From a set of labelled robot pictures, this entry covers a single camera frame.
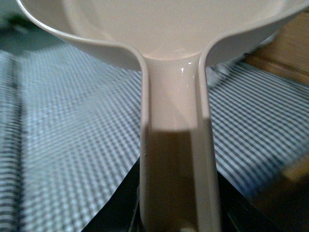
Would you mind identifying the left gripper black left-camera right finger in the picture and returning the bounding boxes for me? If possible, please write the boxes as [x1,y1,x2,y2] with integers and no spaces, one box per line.
[217,173,281,232]

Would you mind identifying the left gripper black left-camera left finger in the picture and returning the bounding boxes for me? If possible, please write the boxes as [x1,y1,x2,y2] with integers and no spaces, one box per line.
[83,164,142,232]

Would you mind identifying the beige plastic dustpan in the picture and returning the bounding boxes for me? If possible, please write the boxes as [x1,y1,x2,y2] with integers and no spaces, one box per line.
[18,0,309,232]

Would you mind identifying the black white checkered bedsheet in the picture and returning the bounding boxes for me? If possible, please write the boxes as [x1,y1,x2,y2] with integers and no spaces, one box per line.
[0,44,309,232]

